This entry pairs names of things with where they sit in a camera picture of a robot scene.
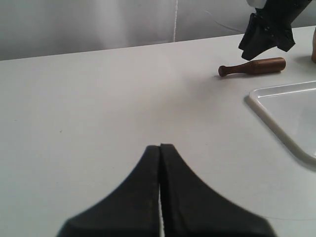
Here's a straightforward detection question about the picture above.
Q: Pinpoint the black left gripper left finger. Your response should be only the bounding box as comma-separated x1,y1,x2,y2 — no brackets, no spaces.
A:
58,146,160,237

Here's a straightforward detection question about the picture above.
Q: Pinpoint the white rectangular plastic tray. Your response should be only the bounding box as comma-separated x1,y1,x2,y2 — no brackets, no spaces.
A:
246,81,316,168

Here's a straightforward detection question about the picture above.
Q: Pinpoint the brown wooden mortar cup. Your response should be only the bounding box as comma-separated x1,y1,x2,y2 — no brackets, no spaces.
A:
311,29,316,63

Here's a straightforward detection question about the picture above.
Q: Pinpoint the white backdrop curtain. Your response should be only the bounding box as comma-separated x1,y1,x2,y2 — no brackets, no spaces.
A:
0,0,316,61

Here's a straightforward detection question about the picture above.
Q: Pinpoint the brown wooden pestle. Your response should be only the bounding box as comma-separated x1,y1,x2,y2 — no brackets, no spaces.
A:
218,57,286,77

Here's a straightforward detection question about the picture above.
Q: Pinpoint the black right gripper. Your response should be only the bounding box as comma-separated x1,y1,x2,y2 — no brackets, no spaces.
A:
238,0,311,60

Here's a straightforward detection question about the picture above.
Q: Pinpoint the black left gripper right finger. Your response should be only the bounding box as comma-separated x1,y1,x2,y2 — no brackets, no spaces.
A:
160,144,275,237

